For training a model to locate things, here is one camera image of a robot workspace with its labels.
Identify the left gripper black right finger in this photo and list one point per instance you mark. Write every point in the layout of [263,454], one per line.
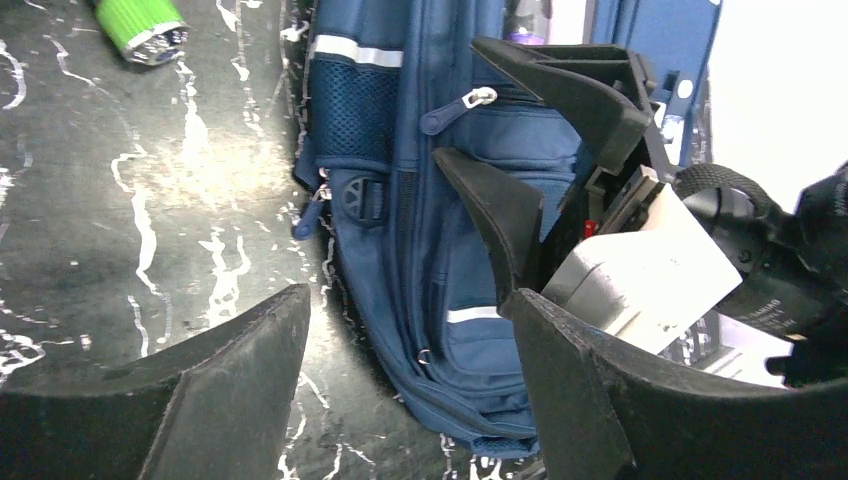
[605,409]

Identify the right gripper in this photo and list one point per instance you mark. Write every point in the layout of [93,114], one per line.
[603,91]

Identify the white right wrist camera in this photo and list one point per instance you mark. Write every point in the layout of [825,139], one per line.
[648,286]

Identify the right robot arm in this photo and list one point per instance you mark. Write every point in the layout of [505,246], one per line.
[793,266]

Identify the green hose nozzle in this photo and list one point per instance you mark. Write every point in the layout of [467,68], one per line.
[145,32]

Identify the navy blue backpack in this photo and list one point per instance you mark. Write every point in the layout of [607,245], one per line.
[389,82]

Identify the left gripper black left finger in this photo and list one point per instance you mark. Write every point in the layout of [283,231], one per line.
[215,406]

